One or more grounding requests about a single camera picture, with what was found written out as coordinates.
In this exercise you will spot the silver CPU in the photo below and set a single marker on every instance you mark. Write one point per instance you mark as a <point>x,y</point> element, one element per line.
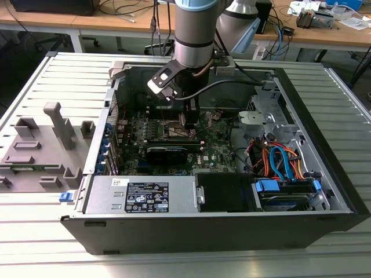
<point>182,120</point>

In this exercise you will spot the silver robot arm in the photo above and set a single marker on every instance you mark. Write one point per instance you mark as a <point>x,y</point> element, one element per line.
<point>194,29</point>

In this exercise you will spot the CPU socket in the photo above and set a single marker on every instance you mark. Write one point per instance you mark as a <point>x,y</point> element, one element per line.
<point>174,126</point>

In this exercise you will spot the black RAM slot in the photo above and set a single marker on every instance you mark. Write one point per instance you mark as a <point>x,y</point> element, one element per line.
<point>174,141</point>
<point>195,145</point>
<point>195,149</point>

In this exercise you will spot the copper finned CPU cooler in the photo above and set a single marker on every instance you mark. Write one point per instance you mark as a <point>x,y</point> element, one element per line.
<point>304,20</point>

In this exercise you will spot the silver coin battery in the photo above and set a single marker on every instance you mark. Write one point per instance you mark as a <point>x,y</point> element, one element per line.
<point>216,117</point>

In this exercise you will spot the black office chair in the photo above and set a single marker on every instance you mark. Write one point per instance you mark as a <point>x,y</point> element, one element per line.
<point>58,40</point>
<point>153,46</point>

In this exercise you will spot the green motherboard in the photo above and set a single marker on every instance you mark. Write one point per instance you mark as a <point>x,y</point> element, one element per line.
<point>217,144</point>

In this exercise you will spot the graphics card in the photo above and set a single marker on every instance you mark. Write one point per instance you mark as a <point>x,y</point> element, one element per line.
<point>165,156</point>

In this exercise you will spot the metal drive cage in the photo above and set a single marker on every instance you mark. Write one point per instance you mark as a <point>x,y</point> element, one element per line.
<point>255,118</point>

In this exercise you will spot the black rectangular box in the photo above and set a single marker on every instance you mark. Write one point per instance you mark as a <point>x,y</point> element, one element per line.
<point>264,17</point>

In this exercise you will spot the black drive bay box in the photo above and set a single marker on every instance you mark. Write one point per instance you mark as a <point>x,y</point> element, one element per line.
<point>226,192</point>

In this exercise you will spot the small black adapter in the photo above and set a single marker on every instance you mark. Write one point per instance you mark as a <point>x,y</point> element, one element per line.
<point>288,30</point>

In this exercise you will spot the white printed paper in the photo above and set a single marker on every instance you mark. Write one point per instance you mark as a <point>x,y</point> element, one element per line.
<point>298,5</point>

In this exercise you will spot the grey power supply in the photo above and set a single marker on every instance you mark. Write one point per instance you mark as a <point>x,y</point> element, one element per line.
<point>98,194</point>

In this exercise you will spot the hard disk in blue carrier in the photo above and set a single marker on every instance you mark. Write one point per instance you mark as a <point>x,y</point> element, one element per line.
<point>278,201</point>

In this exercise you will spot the grey metal box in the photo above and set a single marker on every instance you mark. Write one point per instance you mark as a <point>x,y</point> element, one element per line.
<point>324,20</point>

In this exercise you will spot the wooden desk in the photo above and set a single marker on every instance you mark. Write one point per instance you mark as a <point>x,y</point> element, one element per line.
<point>43,18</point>

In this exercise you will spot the grey parts rack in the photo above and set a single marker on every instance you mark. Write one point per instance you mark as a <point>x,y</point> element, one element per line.
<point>34,136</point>

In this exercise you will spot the blue case latch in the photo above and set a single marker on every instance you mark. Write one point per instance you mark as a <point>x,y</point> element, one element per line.
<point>65,197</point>

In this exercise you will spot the green circuit card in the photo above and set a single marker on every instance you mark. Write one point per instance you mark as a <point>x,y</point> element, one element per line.
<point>34,168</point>

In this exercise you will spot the blue flat box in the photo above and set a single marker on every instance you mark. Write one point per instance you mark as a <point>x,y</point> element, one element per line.
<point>345,3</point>

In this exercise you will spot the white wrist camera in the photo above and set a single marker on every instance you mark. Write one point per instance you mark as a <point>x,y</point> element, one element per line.
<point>162,78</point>

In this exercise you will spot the grey camera bracket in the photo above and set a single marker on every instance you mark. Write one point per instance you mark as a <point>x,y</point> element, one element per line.
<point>225,65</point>

